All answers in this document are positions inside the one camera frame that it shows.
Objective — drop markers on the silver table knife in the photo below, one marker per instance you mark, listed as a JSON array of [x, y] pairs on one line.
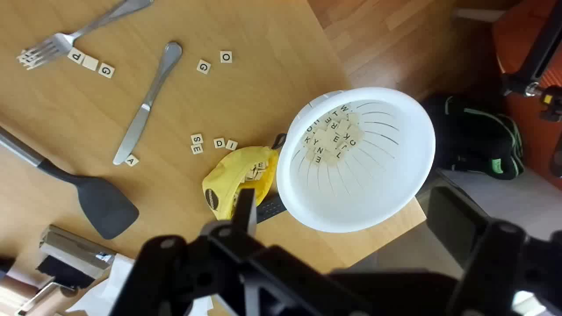
[[146, 105]]

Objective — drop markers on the black camera stand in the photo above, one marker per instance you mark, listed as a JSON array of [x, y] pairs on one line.
[[536, 58]]

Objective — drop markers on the letter tile G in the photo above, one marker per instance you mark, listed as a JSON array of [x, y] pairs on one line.
[[204, 65]]

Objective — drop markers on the orange armchair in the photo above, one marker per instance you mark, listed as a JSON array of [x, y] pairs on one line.
[[527, 133]]

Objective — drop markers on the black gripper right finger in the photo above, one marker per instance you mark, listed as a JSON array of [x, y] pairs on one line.
[[497, 263]]

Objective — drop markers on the black backpack green trim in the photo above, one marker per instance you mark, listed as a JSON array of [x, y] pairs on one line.
[[474, 140]]

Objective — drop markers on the blank white tile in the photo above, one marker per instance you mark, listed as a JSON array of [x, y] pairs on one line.
[[90, 63]]

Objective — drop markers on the silver fork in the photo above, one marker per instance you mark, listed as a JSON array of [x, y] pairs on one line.
[[63, 40]]

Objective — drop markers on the white plastic colander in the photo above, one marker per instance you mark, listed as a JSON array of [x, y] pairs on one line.
[[362, 186]]

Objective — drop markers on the letter tile P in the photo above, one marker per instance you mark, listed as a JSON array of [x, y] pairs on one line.
[[76, 56]]

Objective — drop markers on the letter tile O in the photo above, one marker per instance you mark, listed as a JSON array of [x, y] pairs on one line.
[[225, 56]]

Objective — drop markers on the heap of letter tiles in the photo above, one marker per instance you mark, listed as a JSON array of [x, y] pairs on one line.
[[334, 133]]

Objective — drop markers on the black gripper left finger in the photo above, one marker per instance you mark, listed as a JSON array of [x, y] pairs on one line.
[[176, 274]]

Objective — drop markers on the steel block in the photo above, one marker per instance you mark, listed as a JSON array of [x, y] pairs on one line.
[[76, 247]]

